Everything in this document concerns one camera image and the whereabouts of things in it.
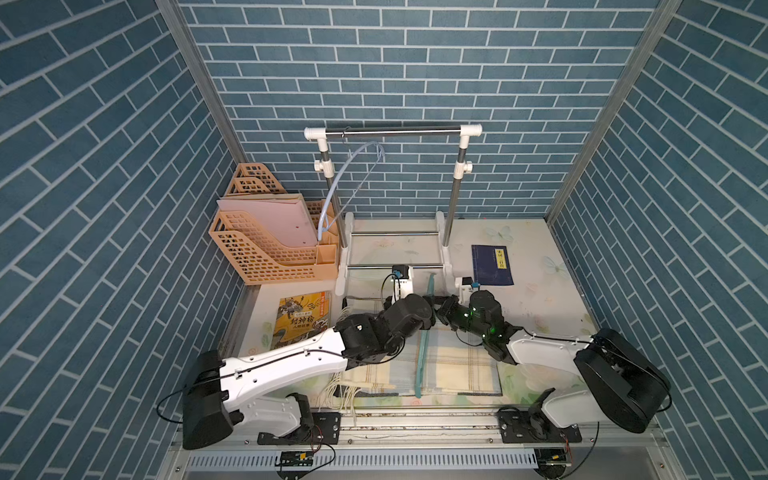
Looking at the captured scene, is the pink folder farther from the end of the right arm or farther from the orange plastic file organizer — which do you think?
the end of the right arm

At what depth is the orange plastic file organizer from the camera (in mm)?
875

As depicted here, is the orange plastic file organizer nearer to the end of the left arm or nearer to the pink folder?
the pink folder
